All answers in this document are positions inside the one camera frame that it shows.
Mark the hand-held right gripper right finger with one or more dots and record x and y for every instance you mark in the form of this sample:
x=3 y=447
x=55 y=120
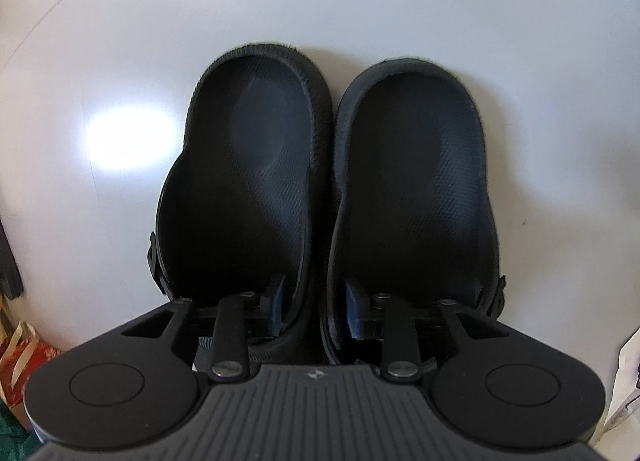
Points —
x=354 y=313

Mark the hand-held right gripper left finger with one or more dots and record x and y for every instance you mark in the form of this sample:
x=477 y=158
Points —
x=276 y=308

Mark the black buckle clog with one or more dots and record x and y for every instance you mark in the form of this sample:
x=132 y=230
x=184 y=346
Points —
x=240 y=181
x=415 y=191

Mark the red gift bag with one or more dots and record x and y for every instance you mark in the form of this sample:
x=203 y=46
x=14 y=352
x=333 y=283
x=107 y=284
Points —
x=30 y=361

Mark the dark object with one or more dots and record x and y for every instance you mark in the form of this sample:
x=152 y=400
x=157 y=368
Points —
x=7 y=261

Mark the white paper sheet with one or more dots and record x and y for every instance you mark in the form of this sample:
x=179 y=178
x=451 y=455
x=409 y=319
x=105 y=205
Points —
x=625 y=381

